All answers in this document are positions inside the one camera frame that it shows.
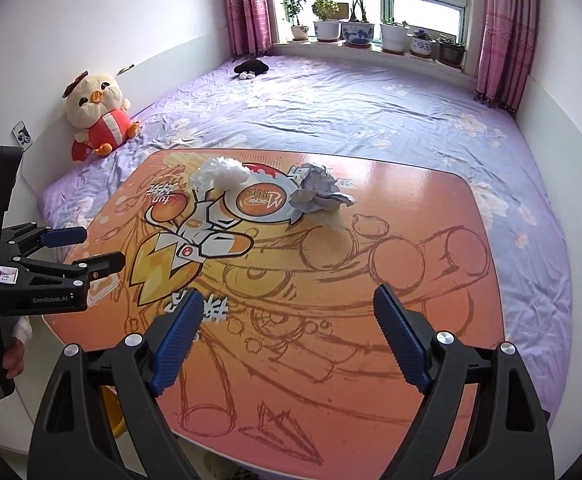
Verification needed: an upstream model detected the large white plant pot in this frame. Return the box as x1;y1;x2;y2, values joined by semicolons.
381;18;409;55

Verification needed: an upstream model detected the chick plush toy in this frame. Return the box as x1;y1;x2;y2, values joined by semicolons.
62;70;141;162

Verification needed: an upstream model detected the small blue white pot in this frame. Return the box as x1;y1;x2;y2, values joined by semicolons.
409;29;433;58

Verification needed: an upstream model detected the small tree white pot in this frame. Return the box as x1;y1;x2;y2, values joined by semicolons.
283;0;308;42

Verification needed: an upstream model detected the orange cartoon folding table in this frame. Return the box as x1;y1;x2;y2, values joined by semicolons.
47;150;504;479

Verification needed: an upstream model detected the blue white porcelain pot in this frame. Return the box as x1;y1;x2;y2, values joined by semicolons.
341;0;374;49

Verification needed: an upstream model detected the grey paper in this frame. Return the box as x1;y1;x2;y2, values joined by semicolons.
289;164;356;214

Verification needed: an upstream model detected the right pink curtain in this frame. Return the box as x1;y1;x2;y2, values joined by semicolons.
475;0;539;115

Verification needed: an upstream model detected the black plush toy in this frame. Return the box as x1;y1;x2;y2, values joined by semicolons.
233;58;269;80

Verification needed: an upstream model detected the left pink curtain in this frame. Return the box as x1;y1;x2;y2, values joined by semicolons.
226;0;272;58

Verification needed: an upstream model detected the black plant pot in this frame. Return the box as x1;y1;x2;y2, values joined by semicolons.
437;36;466;68

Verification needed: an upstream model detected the yellow trash bin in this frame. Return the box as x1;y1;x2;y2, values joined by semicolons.
101;386;127;439

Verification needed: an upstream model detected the pink curtain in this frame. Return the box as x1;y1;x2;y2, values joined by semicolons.
226;0;272;58
475;0;539;115

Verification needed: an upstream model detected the bushy plant white pot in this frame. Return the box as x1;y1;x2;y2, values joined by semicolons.
312;0;340;42

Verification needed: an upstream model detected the purple floral bed sheet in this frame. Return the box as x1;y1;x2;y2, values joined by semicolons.
38;56;573;412

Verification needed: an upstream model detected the white plastic bag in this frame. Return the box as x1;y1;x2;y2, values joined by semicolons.
189;156;251;194

